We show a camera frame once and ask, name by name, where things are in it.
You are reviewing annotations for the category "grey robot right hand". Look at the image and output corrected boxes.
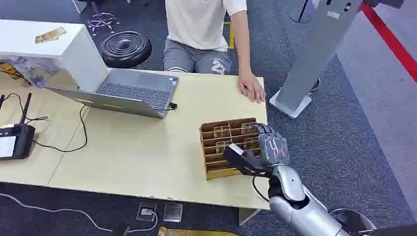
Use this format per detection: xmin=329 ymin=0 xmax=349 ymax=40
xmin=243 ymin=123 xmax=291 ymax=174

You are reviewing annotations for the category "yellow floor tape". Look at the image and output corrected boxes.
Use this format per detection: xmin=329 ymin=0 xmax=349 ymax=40
xmin=223 ymin=21 xmax=235 ymax=50

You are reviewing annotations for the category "black stand base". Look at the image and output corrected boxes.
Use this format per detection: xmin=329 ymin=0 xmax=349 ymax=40
xmin=289 ymin=0 xmax=316 ymax=24

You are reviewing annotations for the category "black round stool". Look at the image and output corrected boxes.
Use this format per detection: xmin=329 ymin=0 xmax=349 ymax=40
xmin=99 ymin=30 xmax=153 ymax=69

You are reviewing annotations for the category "black laptop plug cable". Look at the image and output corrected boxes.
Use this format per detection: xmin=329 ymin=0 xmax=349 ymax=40
xmin=155 ymin=102 xmax=178 ymax=112

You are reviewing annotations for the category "metal floor plate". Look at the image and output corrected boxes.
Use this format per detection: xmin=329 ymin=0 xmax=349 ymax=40
xmin=162 ymin=203 xmax=183 ymax=223

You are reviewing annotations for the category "black router with antennas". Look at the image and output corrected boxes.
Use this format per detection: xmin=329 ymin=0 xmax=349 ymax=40
xmin=0 ymin=92 xmax=36 ymax=161

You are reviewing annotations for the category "person's hand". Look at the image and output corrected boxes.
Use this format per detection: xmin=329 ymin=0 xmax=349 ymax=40
xmin=237 ymin=69 xmax=266 ymax=104

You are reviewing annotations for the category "black desk cable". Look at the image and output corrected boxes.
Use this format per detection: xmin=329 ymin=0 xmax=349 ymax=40
xmin=2 ymin=92 xmax=89 ymax=153

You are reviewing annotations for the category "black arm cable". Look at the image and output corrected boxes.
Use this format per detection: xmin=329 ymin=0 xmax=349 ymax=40
xmin=251 ymin=176 xmax=270 ymax=203

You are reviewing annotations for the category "white shelf box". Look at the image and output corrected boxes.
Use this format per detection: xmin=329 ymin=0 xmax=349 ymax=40
xmin=0 ymin=19 xmax=110 ymax=92

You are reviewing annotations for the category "person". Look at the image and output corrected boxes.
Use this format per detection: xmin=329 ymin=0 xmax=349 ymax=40
xmin=163 ymin=0 xmax=265 ymax=104

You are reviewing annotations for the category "gold sheet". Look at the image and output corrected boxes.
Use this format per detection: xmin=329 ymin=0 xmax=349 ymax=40
xmin=157 ymin=226 xmax=240 ymax=236

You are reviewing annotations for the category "grey stand column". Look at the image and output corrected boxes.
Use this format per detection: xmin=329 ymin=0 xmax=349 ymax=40
xmin=269 ymin=0 xmax=405 ymax=120

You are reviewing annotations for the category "wooden card box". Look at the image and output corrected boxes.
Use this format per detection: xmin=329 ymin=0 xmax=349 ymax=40
xmin=199 ymin=118 xmax=265 ymax=180

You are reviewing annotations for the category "chrome stool base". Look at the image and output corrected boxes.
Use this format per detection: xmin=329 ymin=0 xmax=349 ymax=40
xmin=87 ymin=12 xmax=120 ymax=36

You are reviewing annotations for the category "pale desk leg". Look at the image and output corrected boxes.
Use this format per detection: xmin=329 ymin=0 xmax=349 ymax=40
xmin=238 ymin=207 xmax=261 ymax=226

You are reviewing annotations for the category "red floor tape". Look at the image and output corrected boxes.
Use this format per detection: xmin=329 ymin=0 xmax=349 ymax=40
xmin=359 ymin=3 xmax=417 ymax=84

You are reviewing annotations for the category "floor socket box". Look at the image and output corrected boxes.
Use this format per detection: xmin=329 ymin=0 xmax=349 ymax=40
xmin=136 ymin=202 xmax=158 ymax=222

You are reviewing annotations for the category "white floor cable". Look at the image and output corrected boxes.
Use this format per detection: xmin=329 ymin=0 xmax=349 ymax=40
xmin=0 ymin=193 xmax=159 ymax=234

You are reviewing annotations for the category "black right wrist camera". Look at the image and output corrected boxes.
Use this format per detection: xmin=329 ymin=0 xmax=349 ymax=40
xmin=223 ymin=143 xmax=265 ymax=178

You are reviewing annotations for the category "grey laptop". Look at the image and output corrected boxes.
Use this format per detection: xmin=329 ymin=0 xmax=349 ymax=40
xmin=44 ymin=68 xmax=179 ymax=119

